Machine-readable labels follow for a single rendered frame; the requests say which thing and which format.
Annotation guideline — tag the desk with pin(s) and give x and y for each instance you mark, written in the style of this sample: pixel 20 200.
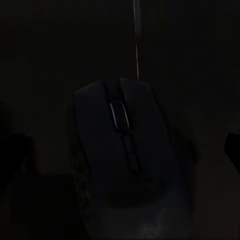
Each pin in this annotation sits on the desk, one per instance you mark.
pixel 189 50

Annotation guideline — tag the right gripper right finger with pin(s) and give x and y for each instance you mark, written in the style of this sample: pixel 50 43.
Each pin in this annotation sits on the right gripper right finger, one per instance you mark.
pixel 232 149

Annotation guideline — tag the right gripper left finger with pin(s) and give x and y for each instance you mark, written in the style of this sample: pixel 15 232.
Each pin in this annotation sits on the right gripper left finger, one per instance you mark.
pixel 12 151

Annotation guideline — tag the mouse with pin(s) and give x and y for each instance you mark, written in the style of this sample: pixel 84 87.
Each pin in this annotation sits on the mouse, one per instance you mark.
pixel 133 171

